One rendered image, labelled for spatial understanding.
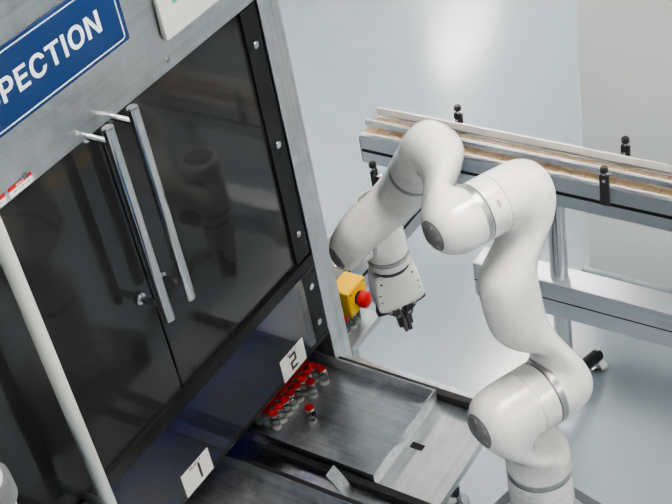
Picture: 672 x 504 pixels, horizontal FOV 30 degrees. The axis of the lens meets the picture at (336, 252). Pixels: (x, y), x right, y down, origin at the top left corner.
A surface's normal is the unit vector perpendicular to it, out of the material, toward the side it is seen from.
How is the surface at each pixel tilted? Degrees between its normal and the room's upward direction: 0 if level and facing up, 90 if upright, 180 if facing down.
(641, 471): 0
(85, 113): 90
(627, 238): 90
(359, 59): 0
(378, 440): 0
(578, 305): 90
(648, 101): 90
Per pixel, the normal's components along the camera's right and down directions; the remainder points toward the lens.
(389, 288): 0.26, 0.57
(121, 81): 0.83, 0.22
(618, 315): -0.53, 0.59
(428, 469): -0.16, -0.77
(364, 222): -0.40, 0.08
